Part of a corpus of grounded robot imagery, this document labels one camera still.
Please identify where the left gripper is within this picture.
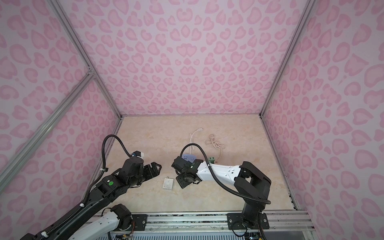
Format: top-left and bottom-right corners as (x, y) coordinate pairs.
(129, 163), (166, 189)

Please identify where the white charger plug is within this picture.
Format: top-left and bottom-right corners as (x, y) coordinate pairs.
(163, 178), (174, 191)

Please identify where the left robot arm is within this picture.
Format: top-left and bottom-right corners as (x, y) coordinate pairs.
(22, 156), (162, 240)

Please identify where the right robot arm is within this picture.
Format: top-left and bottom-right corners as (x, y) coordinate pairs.
(172, 157), (272, 230)

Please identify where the blue square power strip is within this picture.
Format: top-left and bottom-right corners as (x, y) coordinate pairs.
(181, 127), (204, 164)

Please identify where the pink round power strip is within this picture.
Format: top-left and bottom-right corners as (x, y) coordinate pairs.
(205, 134), (226, 164)

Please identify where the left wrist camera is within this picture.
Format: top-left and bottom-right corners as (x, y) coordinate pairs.
(131, 151), (144, 159)

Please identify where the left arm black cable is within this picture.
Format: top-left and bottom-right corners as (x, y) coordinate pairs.
(80, 134), (134, 205)

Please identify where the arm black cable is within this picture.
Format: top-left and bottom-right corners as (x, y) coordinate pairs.
(80, 134), (134, 205)
(179, 143), (272, 205)

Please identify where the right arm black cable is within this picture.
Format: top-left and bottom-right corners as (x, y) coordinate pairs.
(179, 143), (272, 205)

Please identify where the left wall aluminium strut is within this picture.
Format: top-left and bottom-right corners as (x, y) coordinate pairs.
(1, 71), (95, 193)

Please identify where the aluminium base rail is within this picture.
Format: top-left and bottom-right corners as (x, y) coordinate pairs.
(56, 209), (317, 240)

